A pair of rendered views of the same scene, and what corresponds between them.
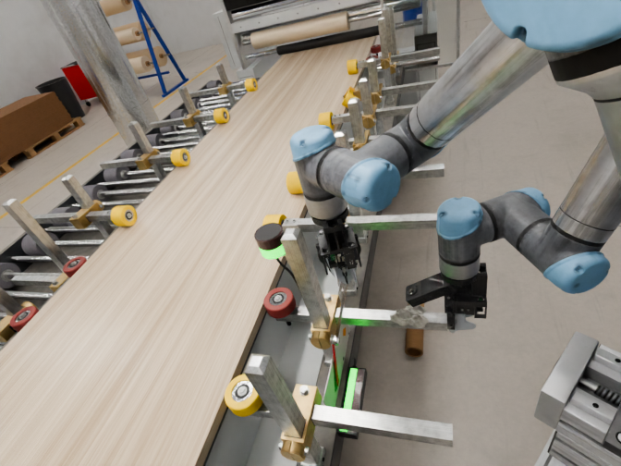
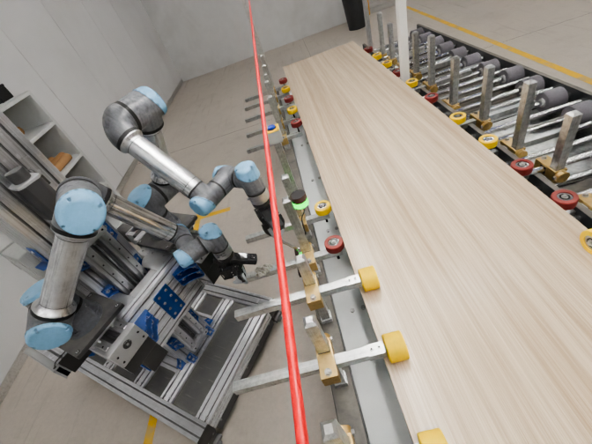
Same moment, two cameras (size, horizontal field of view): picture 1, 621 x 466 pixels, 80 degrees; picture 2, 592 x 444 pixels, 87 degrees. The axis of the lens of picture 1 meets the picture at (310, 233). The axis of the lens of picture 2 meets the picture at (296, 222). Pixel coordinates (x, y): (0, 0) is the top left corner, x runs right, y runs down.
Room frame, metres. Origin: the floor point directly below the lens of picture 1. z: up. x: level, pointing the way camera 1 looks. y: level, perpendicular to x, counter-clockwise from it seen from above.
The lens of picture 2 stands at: (1.50, -0.25, 1.86)
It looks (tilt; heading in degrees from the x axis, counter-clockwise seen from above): 41 degrees down; 162
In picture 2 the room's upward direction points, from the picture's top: 22 degrees counter-clockwise
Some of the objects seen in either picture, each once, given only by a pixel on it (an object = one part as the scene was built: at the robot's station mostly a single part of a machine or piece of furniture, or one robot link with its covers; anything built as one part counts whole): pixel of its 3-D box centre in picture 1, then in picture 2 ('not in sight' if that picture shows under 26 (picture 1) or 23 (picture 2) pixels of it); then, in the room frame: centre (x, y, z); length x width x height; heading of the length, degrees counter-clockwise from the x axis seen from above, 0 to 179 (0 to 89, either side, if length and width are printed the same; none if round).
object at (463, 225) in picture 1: (460, 229); (212, 238); (0.49, -0.27, 1.12); 0.09 x 0.08 x 0.11; 92
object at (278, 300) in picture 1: (283, 311); (336, 249); (0.68, 0.13, 0.85); 0.08 x 0.08 x 0.11
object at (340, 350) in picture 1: (338, 361); not in sight; (0.55, 0.03, 0.75); 0.26 x 0.01 x 0.10; 155
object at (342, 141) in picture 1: (352, 196); (329, 357); (1.04, -0.17, 0.89); 0.03 x 0.03 x 0.48; 65
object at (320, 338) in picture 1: (324, 321); (309, 255); (0.61, 0.03, 0.85); 0.13 x 0.06 x 0.05; 155
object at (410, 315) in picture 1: (408, 312); (262, 269); (0.54, -0.17, 0.87); 0.09 x 0.07 x 0.02; 65
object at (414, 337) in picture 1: (415, 324); not in sight; (1.08, -0.35, 0.04); 0.30 x 0.08 x 0.08; 155
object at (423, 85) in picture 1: (400, 89); not in sight; (1.71, -0.61, 0.95); 0.36 x 0.03 x 0.03; 65
